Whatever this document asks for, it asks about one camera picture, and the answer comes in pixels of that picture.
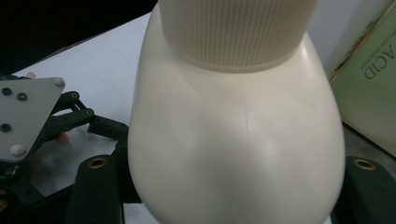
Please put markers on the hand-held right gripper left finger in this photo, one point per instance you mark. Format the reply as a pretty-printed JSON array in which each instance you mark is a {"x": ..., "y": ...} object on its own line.
[{"x": 126, "y": 174}]

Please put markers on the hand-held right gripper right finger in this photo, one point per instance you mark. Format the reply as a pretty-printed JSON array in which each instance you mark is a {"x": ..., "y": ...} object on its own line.
[{"x": 339, "y": 208}]

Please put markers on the pale green pump bottle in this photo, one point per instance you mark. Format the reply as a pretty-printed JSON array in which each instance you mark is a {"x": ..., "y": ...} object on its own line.
[{"x": 370, "y": 93}]

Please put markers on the cream pump bottle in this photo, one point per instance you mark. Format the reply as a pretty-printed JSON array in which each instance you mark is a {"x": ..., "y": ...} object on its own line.
[{"x": 236, "y": 124}]

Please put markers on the white table cover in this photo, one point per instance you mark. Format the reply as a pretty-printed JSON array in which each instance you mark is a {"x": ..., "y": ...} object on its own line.
[{"x": 102, "y": 62}]

